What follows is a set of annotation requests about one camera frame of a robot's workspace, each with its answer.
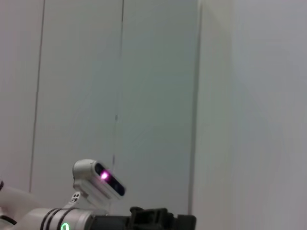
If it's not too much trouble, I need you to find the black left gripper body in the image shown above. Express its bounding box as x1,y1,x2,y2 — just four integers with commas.
92,214,135,230

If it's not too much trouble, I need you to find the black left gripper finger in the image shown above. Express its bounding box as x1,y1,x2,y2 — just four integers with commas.
129,206,177,230
174,214,198,230

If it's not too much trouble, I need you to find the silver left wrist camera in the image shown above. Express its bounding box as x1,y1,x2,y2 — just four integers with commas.
72,158,127,213

